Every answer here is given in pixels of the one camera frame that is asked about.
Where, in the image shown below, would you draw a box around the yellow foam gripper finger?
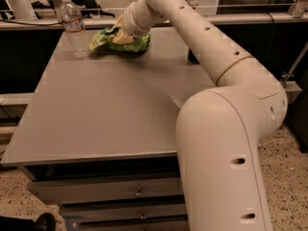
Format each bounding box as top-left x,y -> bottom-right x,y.
112,15 -> 134,45

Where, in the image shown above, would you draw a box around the green rice chip bag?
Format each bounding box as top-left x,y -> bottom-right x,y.
89,28 -> 151,53

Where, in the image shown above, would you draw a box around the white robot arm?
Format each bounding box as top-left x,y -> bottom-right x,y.
117,0 -> 288,231

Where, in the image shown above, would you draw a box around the clear plastic water bottle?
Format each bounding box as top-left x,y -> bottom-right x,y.
61,0 -> 90,59

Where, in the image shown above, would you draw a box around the grey drawer cabinet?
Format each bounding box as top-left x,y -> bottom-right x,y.
2,28 -> 213,226

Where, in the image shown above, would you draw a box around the top grey drawer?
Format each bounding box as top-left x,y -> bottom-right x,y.
28,177 -> 183,204

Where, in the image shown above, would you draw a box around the grey drawer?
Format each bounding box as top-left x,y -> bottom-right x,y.
62,203 -> 186,222
28,177 -> 183,204
65,221 -> 190,231

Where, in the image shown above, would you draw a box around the middle grey drawer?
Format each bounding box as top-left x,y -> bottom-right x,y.
62,203 -> 186,222

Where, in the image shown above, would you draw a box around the bottom grey drawer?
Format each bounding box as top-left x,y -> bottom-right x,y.
65,221 -> 190,231

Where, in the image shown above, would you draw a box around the black cable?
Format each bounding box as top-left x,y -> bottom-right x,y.
264,13 -> 277,63

